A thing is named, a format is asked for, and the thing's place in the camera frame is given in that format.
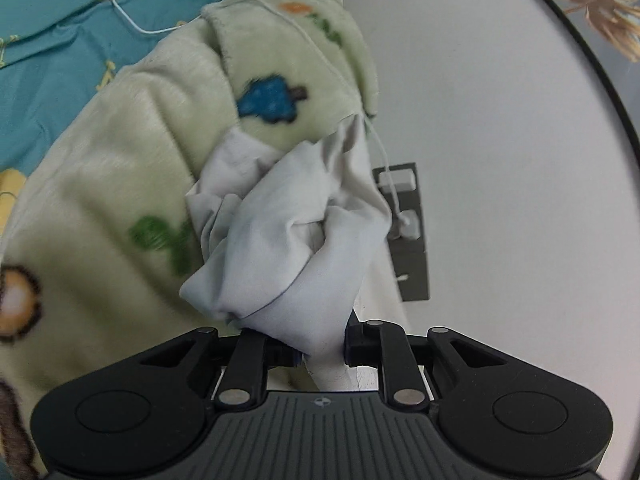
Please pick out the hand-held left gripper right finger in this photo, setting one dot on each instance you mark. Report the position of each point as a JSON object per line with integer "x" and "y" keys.
{"x": 362, "y": 345}

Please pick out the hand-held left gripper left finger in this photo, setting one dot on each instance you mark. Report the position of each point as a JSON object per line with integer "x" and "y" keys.
{"x": 250, "y": 355}

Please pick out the white shirt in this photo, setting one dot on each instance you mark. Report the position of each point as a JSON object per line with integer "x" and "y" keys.
{"x": 290, "y": 240}

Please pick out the white charger plug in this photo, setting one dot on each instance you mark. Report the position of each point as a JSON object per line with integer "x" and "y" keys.
{"x": 407, "y": 220}

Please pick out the green fleece blanket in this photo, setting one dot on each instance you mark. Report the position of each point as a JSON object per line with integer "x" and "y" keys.
{"x": 125, "y": 160}

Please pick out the teal printed bed sheet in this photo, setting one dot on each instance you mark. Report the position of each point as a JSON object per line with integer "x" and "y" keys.
{"x": 45, "y": 60}

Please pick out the framed wall picture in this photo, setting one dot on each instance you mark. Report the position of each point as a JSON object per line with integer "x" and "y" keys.
{"x": 600, "y": 10}

